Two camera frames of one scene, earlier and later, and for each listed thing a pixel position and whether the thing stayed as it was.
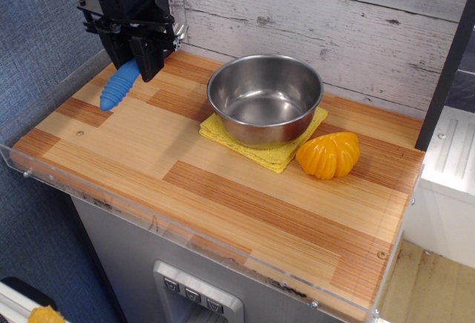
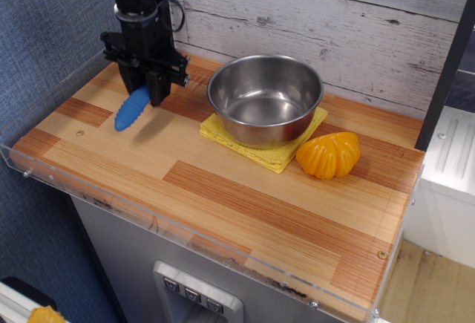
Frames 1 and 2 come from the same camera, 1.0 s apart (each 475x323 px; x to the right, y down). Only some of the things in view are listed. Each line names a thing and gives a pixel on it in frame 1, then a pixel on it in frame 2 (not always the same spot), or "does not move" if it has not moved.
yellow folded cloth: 274,159 does not move
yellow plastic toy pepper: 330,156 does not move
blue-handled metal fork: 119,86 -> 133,108
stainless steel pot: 265,102 does not move
